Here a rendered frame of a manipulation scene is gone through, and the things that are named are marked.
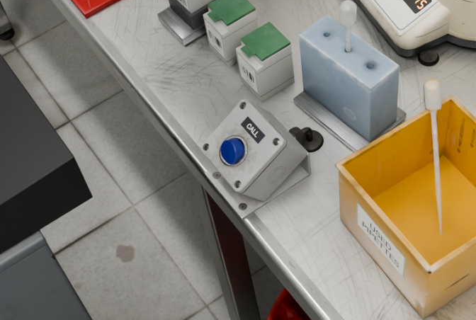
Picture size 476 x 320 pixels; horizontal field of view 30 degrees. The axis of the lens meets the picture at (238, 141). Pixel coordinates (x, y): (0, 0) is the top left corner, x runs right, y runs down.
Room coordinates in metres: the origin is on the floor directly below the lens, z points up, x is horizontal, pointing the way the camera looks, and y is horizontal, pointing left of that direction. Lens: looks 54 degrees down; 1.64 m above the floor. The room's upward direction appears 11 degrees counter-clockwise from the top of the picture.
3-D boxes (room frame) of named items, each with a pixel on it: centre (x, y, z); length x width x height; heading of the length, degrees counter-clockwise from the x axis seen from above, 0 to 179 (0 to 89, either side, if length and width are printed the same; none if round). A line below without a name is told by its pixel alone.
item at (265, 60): (0.63, -0.05, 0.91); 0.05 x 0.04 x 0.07; 115
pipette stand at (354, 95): (0.57, -0.12, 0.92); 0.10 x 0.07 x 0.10; 32
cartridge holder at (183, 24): (0.75, 0.01, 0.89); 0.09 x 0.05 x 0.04; 118
